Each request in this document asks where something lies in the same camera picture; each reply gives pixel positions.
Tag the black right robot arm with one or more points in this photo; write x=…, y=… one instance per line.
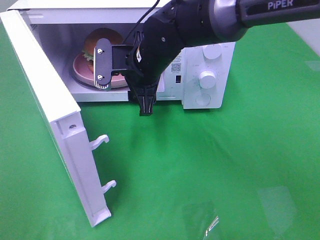
x=191, y=23

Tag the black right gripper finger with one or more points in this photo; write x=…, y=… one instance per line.
x=143, y=94
x=138, y=38

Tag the upper white control knob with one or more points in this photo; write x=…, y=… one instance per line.
x=212, y=51

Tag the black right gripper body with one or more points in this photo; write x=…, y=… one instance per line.
x=160, y=45

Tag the lower white control knob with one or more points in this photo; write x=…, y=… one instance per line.
x=207, y=79

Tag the clear tape patch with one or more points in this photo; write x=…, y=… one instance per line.
x=313, y=65
x=201, y=221
x=279, y=208

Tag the white control knob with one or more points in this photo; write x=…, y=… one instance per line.
x=212, y=51
x=207, y=79

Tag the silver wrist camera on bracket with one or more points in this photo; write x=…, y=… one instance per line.
x=109, y=60

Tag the glass turntable plate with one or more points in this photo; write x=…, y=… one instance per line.
x=73, y=83

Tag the burger with lettuce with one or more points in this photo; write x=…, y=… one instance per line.
x=91, y=40

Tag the clear tape patch front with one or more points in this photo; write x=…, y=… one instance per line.
x=201, y=221

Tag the round door release button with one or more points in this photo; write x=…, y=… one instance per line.
x=203, y=99

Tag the clear tape patch far right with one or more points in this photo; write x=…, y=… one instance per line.
x=313, y=65

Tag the white warning label with QR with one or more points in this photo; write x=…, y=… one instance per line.
x=176, y=66

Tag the pink plate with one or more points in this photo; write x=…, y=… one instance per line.
x=84, y=75

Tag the white microwave oven body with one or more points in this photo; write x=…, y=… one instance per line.
x=52, y=34

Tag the white microwave door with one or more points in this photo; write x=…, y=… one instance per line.
x=63, y=117

